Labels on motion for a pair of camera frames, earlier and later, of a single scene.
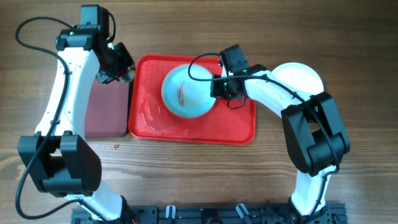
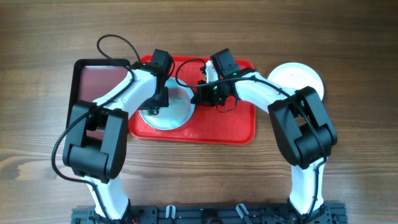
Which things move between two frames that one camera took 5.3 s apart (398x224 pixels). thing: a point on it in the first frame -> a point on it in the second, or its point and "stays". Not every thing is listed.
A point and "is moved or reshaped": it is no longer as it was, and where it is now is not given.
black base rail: [217, 214] stays
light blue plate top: [184, 96] is moved or reshaped
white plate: [299, 76] stays
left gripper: [106, 76] -> [147, 105]
